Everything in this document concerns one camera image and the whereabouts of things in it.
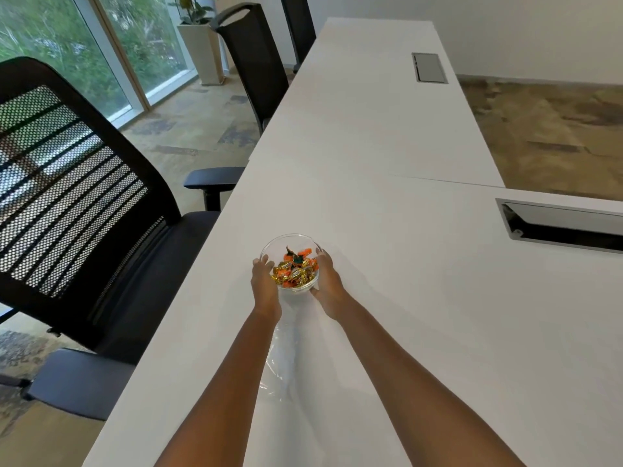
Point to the white square planter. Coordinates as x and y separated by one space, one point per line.
202 53

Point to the clear plastic bag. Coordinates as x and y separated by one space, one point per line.
282 355

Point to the large glass window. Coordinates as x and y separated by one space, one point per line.
73 48

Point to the black mesh office chair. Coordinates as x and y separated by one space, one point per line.
82 228
299 26
253 63

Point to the green potted plant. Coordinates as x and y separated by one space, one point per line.
192 7

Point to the person's left forearm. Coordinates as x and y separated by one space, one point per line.
219 389

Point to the clear glass bowl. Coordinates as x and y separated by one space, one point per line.
291 262

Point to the pile of wrapped candies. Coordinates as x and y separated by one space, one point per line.
293 270

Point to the person's left thumb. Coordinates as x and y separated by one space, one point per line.
265 262

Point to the person's right thumb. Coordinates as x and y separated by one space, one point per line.
319 255

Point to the person's right forearm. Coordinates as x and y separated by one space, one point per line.
413 384

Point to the person's right hand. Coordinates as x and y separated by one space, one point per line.
330 286

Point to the person's left hand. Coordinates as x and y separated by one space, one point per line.
265 289

